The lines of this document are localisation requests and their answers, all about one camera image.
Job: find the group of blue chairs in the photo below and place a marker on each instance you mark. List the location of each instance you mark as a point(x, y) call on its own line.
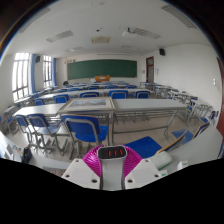
point(100, 94)

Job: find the long grey classroom desk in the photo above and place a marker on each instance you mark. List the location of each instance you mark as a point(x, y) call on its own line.
point(146, 104)

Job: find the brown classroom door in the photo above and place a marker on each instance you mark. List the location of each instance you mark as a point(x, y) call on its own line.
point(150, 69)

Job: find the white charger block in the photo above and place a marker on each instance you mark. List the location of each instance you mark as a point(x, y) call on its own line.
point(112, 166)

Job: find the black wall speaker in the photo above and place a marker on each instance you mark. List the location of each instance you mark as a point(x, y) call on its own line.
point(162, 52)
point(37, 59)

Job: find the large window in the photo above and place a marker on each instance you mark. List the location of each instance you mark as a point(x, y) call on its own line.
point(20, 76)

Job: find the large blue chair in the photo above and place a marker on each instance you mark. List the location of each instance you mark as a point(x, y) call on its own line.
point(85, 131)

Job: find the orange wooden podium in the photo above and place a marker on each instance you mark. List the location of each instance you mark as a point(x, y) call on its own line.
point(102, 78)

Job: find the blue chair with metal frame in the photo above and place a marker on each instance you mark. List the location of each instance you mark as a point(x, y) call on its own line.
point(21, 121)
point(41, 125)

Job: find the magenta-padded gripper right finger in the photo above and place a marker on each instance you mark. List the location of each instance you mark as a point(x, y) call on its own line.
point(140, 171)

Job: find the white ceiling projector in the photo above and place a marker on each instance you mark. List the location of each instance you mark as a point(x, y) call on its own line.
point(128, 33)

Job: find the narrow window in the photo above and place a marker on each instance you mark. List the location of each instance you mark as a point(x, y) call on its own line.
point(47, 71)

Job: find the ceiling air conditioner unit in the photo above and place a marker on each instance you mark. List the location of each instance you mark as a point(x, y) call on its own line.
point(100, 39)

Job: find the blue chair with wooden edge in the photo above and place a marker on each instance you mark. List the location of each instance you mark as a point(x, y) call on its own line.
point(173, 143)

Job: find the green chalkboard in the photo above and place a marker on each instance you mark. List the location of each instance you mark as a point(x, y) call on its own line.
point(102, 69)

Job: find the framed landscape picture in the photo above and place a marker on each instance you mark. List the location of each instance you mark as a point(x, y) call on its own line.
point(87, 104)

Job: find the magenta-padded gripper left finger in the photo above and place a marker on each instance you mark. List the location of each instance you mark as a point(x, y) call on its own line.
point(80, 171)

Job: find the white box with yellow print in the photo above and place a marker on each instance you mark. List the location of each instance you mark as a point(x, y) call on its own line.
point(182, 165)

